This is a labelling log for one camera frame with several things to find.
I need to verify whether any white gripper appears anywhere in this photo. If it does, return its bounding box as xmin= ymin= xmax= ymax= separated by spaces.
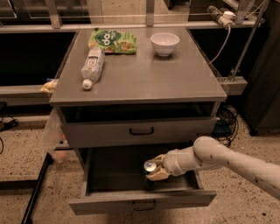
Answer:
xmin=146 ymin=147 xmax=202 ymax=181

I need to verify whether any blue silver redbull can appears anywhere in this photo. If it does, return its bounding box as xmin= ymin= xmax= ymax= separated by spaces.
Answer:
xmin=143 ymin=160 xmax=157 ymax=186

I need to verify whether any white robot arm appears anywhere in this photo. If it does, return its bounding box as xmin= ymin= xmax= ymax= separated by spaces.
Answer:
xmin=143 ymin=136 xmax=280 ymax=200

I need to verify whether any open grey middle drawer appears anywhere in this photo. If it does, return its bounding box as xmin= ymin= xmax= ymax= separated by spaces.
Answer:
xmin=69 ymin=143 xmax=216 ymax=215

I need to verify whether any grey drawer cabinet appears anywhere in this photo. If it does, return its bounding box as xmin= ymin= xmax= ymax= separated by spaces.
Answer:
xmin=48 ymin=26 xmax=228 ymax=216

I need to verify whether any grey top drawer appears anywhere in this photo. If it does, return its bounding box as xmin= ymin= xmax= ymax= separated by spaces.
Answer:
xmin=62 ymin=116 xmax=217 ymax=148

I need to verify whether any clear plastic bag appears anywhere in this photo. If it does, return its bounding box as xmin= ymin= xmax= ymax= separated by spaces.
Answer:
xmin=39 ymin=108 xmax=68 ymax=163

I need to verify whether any clear plastic water bottle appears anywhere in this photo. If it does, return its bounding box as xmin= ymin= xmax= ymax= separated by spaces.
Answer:
xmin=81 ymin=47 xmax=105 ymax=90

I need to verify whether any dark grey side cabinet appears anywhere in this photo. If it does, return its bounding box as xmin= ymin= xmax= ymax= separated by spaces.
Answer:
xmin=239 ymin=0 xmax=280 ymax=136

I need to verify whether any white ceramic bowl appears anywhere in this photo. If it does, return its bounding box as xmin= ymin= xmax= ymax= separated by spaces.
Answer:
xmin=150 ymin=32 xmax=180 ymax=57

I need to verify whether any green snack bag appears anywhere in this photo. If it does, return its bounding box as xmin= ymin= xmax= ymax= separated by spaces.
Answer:
xmin=87 ymin=28 xmax=137 ymax=54

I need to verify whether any yellow snack packet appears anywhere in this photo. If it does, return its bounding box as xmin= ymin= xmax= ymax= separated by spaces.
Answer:
xmin=40 ymin=80 xmax=58 ymax=94

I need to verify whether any white power strip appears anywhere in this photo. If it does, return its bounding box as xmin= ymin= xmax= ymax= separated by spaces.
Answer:
xmin=207 ymin=5 xmax=235 ymax=29

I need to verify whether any black middle drawer handle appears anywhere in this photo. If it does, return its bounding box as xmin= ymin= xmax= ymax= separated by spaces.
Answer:
xmin=132 ymin=200 xmax=157 ymax=212

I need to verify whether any black drawer handle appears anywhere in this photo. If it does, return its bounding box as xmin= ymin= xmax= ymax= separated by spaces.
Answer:
xmin=129 ymin=127 xmax=154 ymax=136
xmin=132 ymin=200 xmax=157 ymax=212

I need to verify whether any black top drawer handle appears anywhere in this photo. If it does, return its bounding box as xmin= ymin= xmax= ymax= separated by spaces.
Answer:
xmin=129 ymin=127 xmax=154 ymax=136

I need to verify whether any black cable bundle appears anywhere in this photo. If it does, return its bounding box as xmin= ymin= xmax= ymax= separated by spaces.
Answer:
xmin=201 ymin=104 xmax=240 ymax=152

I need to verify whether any black metal floor frame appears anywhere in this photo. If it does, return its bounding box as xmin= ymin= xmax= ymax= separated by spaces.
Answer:
xmin=0 ymin=153 xmax=54 ymax=224

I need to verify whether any white power cable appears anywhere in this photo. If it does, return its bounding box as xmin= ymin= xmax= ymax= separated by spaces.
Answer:
xmin=208 ymin=25 xmax=233 ymax=66

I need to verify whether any grey metal rail frame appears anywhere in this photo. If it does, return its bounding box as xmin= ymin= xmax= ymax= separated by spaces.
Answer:
xmin=0 ymin=76 xmax=248 ymax=106

